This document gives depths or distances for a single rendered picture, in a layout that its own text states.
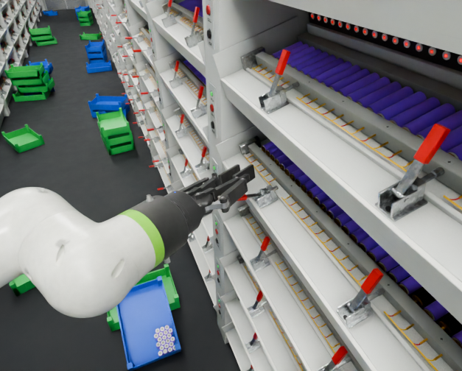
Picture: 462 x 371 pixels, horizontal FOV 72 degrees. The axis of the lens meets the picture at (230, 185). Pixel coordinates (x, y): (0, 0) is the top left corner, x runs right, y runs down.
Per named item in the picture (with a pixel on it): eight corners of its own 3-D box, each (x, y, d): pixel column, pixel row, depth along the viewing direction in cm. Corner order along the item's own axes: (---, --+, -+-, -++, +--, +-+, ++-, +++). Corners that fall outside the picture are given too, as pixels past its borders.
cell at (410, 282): (433, 261, 46) (396, 283, 45) (441, 260, 44) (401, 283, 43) (441, 272, 45) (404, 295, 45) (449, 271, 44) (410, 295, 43)
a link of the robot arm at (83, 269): (82, 355, 37) (71, 292, 31) (22, 297, 42) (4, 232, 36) (167, 283, 47) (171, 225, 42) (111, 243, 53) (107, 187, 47)
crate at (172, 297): (111, 332, 135) (107, 322, 130) (107, 293, 150) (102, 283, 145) (180, 307, 144) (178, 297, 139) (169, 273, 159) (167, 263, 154)
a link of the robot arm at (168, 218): (152, 207, 42) (111, 202, 48) (174, 280, 46) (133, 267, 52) (183, 189, 47) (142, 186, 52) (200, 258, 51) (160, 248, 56)
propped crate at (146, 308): (180, 351, 129) (181, 348, 122) (130, 371, 123) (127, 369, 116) (162, 281, 144) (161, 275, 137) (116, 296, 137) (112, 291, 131)
